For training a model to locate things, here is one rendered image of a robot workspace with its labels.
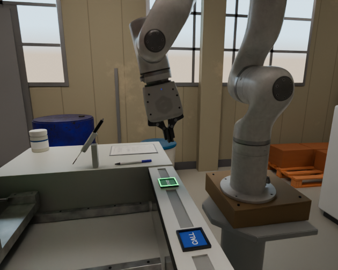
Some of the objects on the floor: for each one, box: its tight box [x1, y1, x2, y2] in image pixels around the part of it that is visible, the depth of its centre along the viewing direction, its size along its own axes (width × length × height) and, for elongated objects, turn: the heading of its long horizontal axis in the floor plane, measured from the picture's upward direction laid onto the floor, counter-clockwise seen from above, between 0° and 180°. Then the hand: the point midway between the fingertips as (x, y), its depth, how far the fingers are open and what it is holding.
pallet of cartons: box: [268, 143, 329, 188], centre depth 309 cm, size 105×72×38 cm
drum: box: [32, 114, 96, 147], centre depth 247 cm, size 61×61×92 cm
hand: (169, 135), depth 65 cm, fingers closed
